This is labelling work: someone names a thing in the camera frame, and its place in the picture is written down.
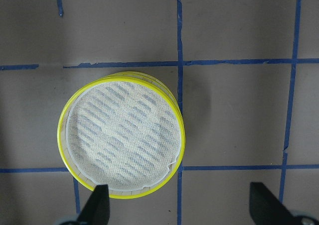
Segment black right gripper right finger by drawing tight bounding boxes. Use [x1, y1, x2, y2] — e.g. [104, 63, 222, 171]
[250, 182, 302, 225]

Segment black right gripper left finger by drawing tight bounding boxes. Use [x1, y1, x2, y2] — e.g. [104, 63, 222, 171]
[76, 185, 110, 225]

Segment yellow steamer layer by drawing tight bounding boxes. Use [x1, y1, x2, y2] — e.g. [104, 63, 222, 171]
[57, 71, 185, 199]

